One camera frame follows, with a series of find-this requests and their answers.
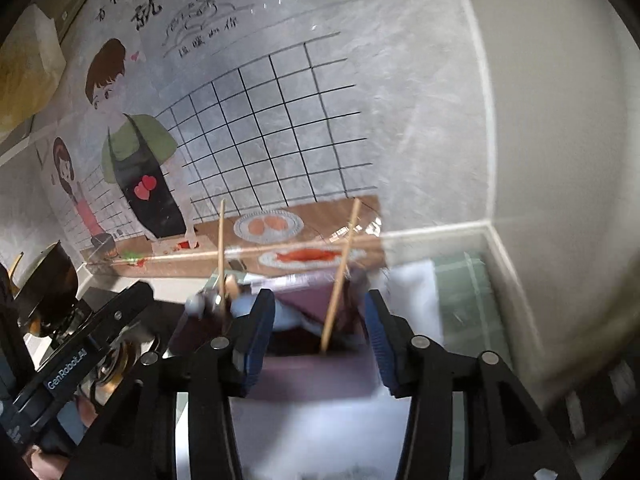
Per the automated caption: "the purple box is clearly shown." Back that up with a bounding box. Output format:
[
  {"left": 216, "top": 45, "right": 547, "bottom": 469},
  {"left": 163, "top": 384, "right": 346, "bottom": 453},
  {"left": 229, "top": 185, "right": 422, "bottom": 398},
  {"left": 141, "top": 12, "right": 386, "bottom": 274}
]
[{"left": 167, "top": 265, "right": 382, "bottom": 403}]

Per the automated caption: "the black wok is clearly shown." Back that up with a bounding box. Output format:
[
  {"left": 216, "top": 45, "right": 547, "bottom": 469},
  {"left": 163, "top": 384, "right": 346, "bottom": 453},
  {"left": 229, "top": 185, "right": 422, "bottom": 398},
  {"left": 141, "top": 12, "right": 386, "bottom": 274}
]
[{"left": 9, "top": 241, "right": 81, "bottom": 333}]

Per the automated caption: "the person's left hand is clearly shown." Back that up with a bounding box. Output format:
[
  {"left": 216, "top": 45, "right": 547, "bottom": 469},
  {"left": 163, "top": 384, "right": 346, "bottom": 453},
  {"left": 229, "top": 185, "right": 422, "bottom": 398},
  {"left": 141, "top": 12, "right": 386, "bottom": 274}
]
[{"left": 24, "top": 447, "right": 71, "bottom": 479}]

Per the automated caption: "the white and green tablecloth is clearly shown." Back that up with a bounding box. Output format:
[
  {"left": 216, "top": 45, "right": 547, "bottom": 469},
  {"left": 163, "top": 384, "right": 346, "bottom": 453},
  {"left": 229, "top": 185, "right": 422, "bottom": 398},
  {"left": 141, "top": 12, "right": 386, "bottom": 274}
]
[{"left": 175, "top": 255, "right": 547, "bottom": 480}]

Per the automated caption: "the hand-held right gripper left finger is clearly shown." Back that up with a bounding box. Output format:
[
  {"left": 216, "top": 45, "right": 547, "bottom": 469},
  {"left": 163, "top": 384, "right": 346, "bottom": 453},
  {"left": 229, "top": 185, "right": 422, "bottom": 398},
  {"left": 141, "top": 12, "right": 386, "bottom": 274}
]
[{"left": 65, "top": 287, "right": 277, "bottom": 480}]

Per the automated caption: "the wall poster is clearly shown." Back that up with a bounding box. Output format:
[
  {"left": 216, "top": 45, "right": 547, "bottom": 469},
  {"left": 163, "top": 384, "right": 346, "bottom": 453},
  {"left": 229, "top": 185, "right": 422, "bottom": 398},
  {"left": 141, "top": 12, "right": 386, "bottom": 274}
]
[{"left": 0, "top": 0, "right": 497, "bottom": 282}]

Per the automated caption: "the blue spoon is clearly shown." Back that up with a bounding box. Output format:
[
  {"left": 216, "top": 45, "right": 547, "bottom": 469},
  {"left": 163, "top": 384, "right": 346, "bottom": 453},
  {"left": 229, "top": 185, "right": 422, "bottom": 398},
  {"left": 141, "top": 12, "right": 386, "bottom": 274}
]
[{"left": 185, "top": 291, "right": 321, "bottom": 335}]

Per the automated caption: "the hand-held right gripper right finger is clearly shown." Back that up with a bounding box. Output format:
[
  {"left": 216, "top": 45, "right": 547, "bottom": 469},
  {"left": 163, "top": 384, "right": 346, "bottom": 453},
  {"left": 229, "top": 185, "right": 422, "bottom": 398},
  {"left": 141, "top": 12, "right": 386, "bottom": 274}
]
[{"left": 364, "top": 287, "right": 581, "bottom": 480}]

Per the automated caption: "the yellowish range hood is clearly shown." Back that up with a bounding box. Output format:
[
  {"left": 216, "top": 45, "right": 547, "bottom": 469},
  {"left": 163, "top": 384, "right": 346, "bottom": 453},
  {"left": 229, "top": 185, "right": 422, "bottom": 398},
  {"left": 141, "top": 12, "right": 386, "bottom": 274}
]
[{"left": 0, "top": 4, "right": 68, "bottom": 137}]

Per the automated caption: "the gas stove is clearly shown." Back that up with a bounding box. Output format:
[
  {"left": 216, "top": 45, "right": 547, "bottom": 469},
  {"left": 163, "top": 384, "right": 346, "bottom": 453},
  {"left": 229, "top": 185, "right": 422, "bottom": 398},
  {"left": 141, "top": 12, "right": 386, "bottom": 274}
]
[{"left": 15, "top": 280, "right": 168, "bottom": 407}]

